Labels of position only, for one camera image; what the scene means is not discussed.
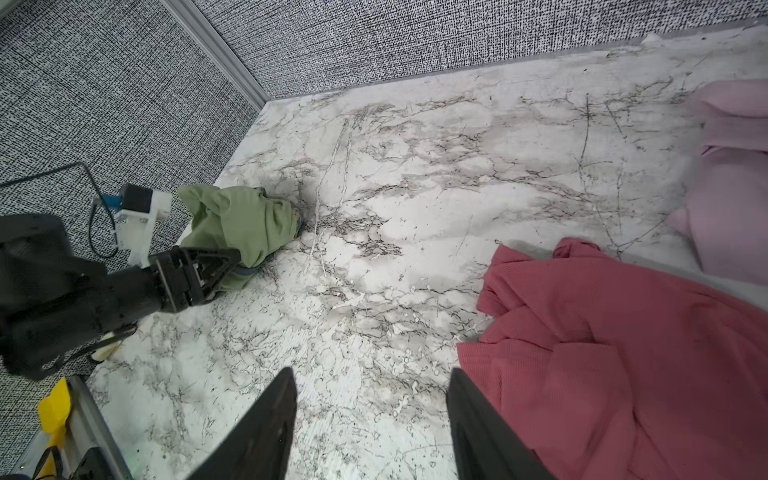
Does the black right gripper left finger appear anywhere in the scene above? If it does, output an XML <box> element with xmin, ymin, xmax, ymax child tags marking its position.
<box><xmin>190</xmin><ymin>367</ymin><xmax>298</xmax><ymax>480</ymax></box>

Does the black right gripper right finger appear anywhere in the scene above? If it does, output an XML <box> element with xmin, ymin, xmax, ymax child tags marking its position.
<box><xmin>446</xmin><ymin>368</ymin><xmax>554</xmax><ymax>480</ymax></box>

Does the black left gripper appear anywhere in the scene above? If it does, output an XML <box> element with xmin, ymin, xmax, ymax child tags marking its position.
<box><xmin>1</xmin><ymin>247</ymin><xmax>241</xmax><ymax>378</ymax></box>

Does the olive green cloth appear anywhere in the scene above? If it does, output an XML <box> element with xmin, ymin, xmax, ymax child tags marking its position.
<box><xmin>178</xmin><ymin>184</ymin><xmax>302</xmax><ymax>291</ymax></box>

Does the dark red cloth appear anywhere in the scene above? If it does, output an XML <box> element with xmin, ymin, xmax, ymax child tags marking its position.
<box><xmin>457</xmin><ymin>238</ymin><xmax>767</xmax><ymax>479</ymax></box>

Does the light pink cloth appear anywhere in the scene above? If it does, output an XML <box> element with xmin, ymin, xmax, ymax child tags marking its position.
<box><xmin>667</xmin><ymin>79</ymin><xmax>767</xmax><ymax>285</ymax></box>

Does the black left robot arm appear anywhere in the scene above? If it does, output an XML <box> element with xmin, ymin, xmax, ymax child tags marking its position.
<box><xmin>1</xmin><ymin>214</ymin><xmax>240</xmax><ymax>381</ymax></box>

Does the yellow toy shovel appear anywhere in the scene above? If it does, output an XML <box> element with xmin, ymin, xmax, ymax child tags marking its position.
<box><xmin>34</xmin><ymin>378</ymin><xmax>72</xmax><ymax>479</ymax></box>

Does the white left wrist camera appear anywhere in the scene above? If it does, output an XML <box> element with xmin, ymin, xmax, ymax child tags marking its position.
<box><xmin>114</xmin><ymin>183</ymin><xmax>173</xmax><ymax>268</ymax></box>

